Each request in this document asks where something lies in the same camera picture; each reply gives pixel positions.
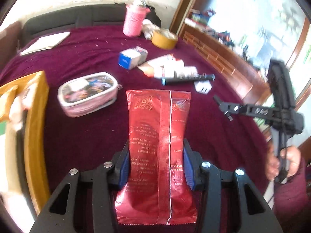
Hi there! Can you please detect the white charger plug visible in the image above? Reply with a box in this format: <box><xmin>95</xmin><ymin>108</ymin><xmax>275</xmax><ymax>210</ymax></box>
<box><xmin>194</xmin><ymin>81</ymin><xmax>212</xmax><ymax>95</ymax></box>

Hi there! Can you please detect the white paper booklet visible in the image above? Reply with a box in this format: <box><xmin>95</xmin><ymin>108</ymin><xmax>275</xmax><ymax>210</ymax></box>
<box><xmin>20</xmin><ymin>32</ymin><xmax>70</xmax><ymax>56</ymax></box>

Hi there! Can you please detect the long white ointment box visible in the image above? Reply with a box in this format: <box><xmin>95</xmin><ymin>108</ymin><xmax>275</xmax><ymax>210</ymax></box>
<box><xmin>138</xmin><ymin>54</ymin><xmax>184</xmax><ymax>78</ymax></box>

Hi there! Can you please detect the yellow tape roll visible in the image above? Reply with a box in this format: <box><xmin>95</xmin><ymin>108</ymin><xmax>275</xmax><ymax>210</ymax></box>
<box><xmin>151</xmin><ymin>29</ymin><xmax>178</xmax><ymax>50</ymax></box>

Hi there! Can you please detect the black sofa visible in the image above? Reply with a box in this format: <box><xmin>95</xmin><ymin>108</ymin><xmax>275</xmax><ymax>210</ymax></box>
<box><xmin>20</xmin><ymin>3</ymin><xmax>161</xmax><ymax>44</ymax></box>

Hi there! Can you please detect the pink zipper pouch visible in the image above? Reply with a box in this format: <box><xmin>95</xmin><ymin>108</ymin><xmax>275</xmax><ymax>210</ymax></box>
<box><xmin>58</xmin><ymin>72</ymin><xmax>119</xmax><ymax>117</ymax></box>

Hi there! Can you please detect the pink knit covered bottle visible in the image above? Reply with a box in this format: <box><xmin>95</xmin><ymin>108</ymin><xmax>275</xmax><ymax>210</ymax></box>
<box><xmin>123</xmin><ymin>1</ymin><xmax>150</xmax><ymax>37</ymax></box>

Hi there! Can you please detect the blue white small box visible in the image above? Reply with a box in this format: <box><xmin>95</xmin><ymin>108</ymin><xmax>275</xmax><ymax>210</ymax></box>
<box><xmin>118</xmin><ymin>46</ymin><xmax>148</xmax><ymax>70</ymax></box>

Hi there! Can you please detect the black marker teal cap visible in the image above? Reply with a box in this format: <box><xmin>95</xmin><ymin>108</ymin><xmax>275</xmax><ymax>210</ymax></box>
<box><xmin>161</xmin><ymin>74</ymin><xmax>215</xmax><ymax>86</ymax></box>

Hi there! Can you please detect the wooden cabinet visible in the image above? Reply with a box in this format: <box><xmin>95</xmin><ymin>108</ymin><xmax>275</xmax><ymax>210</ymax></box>
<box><xmin>170</xmin><ymin>0</ymin><xmax>311</xmax><ymax>136</ymax></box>

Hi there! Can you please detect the red snack packet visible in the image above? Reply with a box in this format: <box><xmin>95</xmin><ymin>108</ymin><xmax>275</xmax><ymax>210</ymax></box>
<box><xmin>115</xmin><ymin>90</ymin><xmax>197</xmax><ymax>225</ymax></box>

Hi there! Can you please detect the person right hand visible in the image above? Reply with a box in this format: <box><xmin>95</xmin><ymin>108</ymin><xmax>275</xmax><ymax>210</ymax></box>
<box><xmin>265</xmin><ymin>142</ymin><xmax>302</xmax><ymax>181</ymax></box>

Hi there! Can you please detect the yellow taped foam box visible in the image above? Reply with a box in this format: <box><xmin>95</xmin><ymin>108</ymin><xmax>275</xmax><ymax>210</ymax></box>
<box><xmin>1</xmin><ymin>71</ymin><xmax>50</xmax><ymax>231</ymax></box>

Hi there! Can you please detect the white pill bottle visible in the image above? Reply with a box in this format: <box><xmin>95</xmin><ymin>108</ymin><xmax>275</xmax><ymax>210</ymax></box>
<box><xmin>153</xmin><ymin>66</ymin><xmax>198</xmax><ymax>78</ymax></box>

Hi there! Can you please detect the crumpled white tissue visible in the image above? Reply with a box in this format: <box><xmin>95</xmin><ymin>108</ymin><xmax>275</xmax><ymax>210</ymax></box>
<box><xmin>141</xmin><ymin>18</ymin><xmax>160</xmax><ymax>40</ymax></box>

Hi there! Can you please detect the maroon sleeve forearm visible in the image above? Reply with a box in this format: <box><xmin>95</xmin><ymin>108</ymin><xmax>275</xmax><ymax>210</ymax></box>
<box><xmin>273</xmin><ymin>159</ymin><xmax>310</xmax><ymax>232</ymax></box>

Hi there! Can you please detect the maroon tablecloth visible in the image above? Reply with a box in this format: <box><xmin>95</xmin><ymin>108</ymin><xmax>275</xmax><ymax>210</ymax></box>
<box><xmin>1</xmin><ymin>25</ymin><xmax>268</xmax><ymax>192</ymax></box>

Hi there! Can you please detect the maroon armchair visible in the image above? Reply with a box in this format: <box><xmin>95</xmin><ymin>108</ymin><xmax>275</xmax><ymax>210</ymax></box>
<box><xmin>0</xmin><ymin>21</ymin><xmax>22</xmax><ymax>70</ymax></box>

